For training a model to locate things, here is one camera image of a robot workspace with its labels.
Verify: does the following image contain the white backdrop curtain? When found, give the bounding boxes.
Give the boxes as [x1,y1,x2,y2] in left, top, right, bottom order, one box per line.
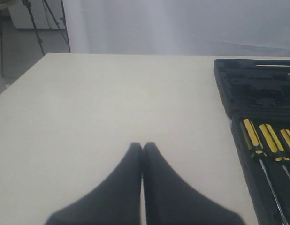
[63,0,290,57]

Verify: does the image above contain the medium yellow black screwdriver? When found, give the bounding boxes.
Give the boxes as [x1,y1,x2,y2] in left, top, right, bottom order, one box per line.
[259,124,290,181]

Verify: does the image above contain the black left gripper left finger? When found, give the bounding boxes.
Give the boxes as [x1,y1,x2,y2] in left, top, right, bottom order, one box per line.
[46,142,142,225]

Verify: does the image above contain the black tripod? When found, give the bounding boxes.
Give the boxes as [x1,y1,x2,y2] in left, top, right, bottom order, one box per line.
[0,0,70,78]

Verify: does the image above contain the large yellow black screwdriver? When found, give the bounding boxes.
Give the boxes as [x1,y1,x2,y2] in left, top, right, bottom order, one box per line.
[240,119,289,225]

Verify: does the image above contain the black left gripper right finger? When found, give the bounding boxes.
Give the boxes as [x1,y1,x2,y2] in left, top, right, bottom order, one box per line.
[142,142,244,225]

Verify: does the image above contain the small yellow black screwdriver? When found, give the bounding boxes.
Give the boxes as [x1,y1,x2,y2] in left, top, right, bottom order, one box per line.
[280,129,290,154]

